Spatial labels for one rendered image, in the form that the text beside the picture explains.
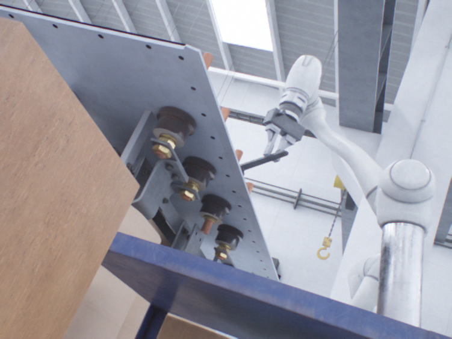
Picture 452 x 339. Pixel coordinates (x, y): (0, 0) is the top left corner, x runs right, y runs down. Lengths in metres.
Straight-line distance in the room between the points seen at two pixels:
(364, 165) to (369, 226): 5.42
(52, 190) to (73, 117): 0.07
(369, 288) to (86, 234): 1.57
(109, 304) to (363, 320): 0.80
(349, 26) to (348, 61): 0.58
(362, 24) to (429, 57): 2.34
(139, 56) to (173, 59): 0.10
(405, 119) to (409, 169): 6.40
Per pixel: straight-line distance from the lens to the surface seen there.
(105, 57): 1.46
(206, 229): 1.96
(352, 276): 2.34
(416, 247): 1.51
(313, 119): 2.03
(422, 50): 8.58
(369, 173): 1.76
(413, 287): 1.47
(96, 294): 1.41
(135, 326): 1.77
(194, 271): 0.89
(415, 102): 8.07
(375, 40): 6.45
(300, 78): 1.93
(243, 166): 1.97
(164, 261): 0.92
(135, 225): 1.45
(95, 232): 0.68
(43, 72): 0.54
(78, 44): 1.48
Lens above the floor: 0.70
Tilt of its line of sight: 21 degrees up
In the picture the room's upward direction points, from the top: 24 degrees clockwise
